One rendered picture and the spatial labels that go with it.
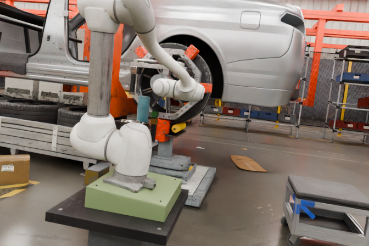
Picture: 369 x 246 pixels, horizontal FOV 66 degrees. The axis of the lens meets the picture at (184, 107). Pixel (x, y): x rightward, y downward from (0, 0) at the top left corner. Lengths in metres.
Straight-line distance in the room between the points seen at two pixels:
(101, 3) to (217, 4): 1.59
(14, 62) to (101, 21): 2.42
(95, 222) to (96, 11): 0.83
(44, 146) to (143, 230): 1.80
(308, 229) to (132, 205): 1.02
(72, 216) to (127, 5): 0.85
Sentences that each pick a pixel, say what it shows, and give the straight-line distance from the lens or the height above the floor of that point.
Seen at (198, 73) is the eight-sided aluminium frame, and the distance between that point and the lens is 2.15.
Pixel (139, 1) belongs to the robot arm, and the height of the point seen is 1.16.
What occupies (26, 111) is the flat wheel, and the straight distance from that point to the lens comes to 3.13.
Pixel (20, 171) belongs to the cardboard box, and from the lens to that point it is 2.49.
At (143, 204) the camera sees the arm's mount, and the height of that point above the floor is 0.36.
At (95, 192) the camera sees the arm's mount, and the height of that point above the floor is 0.37.
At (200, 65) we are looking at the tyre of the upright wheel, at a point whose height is 1.02.
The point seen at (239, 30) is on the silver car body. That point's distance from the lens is 2.62.
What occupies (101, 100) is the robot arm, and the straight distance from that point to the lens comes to 1.33.
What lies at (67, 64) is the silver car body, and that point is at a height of 0.94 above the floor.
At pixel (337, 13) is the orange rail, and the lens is 8.98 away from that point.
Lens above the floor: 0.86
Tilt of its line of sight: 5 degrees down
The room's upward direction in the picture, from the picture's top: 6 degrees clockwise
